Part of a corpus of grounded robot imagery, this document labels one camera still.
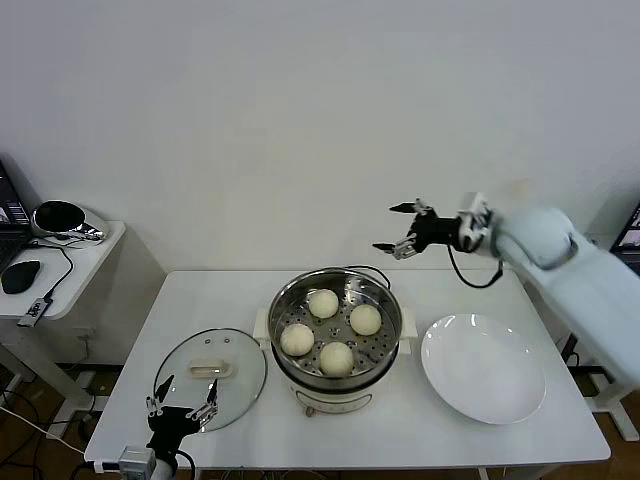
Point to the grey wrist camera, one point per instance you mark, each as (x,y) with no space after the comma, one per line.
(475,220)
(136,460)

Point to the white side table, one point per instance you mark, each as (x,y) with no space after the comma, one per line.
(612,400)
(95,250)

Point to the black computer mouse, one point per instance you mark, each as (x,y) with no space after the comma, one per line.
(20,276)

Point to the shiny chrome headset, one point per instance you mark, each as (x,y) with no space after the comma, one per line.
(90,230)

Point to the round glass pot lid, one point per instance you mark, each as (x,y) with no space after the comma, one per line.
(235,350)

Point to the white round plate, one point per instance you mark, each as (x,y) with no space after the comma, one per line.
(480,370)

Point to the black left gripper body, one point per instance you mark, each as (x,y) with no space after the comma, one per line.
(170,422)

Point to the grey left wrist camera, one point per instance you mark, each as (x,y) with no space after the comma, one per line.
(136,460)

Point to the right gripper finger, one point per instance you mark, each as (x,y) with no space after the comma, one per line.
(405,247)
(422,209)

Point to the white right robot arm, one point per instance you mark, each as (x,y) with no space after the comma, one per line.
(575,290)

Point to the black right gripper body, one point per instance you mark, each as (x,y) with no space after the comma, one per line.
(435,231)

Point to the black laptop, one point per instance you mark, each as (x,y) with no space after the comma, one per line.
(631,235)
(10,240)

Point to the white work table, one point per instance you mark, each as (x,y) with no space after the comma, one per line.
(225,300)

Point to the grey usb hub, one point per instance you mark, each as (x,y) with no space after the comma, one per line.
(34,312)

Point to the stainless steel steamer basket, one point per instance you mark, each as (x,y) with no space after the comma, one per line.
(300,310)

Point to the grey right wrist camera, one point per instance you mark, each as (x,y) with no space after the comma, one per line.
(475,220)

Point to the cream electric pot base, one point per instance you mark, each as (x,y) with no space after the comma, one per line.
(330,400)

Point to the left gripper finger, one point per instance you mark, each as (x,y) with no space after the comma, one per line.
(154,406)
(207,414)

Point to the white steamed baozi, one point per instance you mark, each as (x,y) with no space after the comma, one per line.
(336,359)
(297,340)
(366,320)
(322,303)

